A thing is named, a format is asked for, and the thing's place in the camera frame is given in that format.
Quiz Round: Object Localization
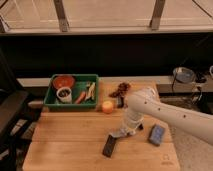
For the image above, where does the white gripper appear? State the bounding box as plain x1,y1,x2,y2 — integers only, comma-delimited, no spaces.
121,118,142,136

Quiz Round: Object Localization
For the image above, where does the light blue-white towel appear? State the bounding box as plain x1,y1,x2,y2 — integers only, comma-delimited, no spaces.
110,130,127,138

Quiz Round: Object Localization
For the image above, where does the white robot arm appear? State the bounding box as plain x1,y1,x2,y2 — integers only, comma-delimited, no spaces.
126,87,213,145

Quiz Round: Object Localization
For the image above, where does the small dark metal object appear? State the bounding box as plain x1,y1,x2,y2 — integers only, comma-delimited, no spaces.
117,97,124,108

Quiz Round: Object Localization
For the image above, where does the blue sponge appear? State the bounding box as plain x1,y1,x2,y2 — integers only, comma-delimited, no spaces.
148,124,165,146

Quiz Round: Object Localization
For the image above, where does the orange round fruit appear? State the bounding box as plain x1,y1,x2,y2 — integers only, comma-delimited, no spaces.
101,101,114,114

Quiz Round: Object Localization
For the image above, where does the black rectangular block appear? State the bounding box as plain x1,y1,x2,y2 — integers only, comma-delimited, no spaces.
102,135,117,157

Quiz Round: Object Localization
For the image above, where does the dark red grape bunch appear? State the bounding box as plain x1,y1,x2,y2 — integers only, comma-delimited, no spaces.
109,82,131,98

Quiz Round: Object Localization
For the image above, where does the pale corn cob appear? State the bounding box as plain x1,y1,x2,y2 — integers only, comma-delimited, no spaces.
85,82,96,100

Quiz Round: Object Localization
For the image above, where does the orange carrot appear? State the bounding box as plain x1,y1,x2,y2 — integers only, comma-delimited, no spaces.
75,91,86,104

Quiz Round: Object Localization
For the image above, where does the white cup with beans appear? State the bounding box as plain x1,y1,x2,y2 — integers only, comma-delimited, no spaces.
56,87,72,103

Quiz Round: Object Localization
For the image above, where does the grey metal bowl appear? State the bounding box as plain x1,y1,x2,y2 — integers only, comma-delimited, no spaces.
173,67,195,83

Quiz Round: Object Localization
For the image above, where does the green plastic tray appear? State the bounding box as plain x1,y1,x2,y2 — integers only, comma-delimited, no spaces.
44,74,99,111

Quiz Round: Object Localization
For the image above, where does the red bowl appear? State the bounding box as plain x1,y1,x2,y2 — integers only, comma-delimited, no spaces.
52,75,75,89

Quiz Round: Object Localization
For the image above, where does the black chair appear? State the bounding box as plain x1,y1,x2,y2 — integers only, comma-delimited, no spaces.
0,49,41,171

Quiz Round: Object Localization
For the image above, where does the black handled tool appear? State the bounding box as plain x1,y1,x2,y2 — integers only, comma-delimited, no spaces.
138,124,144,130

